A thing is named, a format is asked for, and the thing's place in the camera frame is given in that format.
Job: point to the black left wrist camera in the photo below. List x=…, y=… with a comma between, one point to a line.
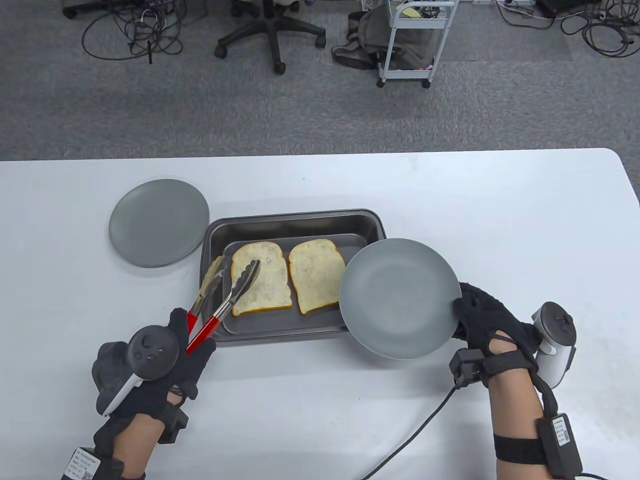
x=175, y=425

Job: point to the person's left forearm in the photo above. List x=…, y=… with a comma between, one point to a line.
x=140, y=440

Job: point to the black office chair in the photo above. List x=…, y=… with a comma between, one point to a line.
x=274, y=35

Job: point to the person's left hand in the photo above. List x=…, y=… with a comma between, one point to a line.
x=192, y=365

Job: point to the left hand tracking controller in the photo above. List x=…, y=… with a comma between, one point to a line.
x=150, y=350

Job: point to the black wheeled furniture base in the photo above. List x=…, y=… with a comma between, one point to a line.
x=75, y=7

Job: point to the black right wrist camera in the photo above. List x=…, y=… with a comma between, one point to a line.
x=467, y=365

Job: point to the toast slice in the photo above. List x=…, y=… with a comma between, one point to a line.
x=270, y=287
x=315, y=275

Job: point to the hand tracking controller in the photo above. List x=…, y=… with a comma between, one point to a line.
x=150, y=350
x=557, y=325

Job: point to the grey backpack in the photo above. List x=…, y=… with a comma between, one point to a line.
x=367, y=30

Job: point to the right hand tracking controller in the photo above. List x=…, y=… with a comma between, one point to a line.
x=557, y=325

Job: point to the person's right hand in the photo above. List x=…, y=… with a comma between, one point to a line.
x=490, y=320

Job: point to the black equipment box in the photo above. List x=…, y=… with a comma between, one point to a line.
x=552, y=6

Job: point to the dark metal baking tray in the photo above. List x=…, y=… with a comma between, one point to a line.
x=300, y=227

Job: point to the black right wrist sensor box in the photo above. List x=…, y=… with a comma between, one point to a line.
x=560, y=445

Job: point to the black left wrist sensor box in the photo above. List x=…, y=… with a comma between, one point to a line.
x=80, y=465

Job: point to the black wrist sensor box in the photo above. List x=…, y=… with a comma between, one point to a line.
x=80, y=465
x=560, y=445

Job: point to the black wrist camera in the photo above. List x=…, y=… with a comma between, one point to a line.
x=467, y=365
x=175, y=425

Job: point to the white utility cart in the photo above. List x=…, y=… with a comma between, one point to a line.
x=405, y=75

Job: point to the grey round plate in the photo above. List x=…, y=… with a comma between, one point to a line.
x=157, y=222
x=400, y=300

